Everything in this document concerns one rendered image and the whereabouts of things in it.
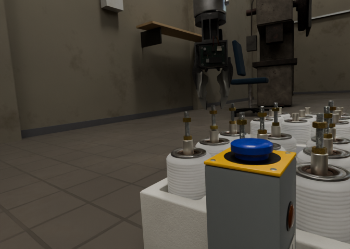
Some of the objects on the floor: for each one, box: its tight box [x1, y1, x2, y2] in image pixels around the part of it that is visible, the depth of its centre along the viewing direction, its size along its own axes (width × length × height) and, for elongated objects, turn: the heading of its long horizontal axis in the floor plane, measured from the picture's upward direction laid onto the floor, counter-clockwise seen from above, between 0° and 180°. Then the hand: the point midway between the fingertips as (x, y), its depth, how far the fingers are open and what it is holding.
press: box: [246, 0, 312, 108], centre depth 435 cm, size 131×117×255 cm
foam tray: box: [140, 158, 350, 249], centre depth 53 cm, size 39×39×18 cm
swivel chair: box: [231, 40, 272, 117], centre depth 316 cm, size 60×57×103 cm
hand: (213, 103), depth 58 cm, fingers open, 3 cm apart
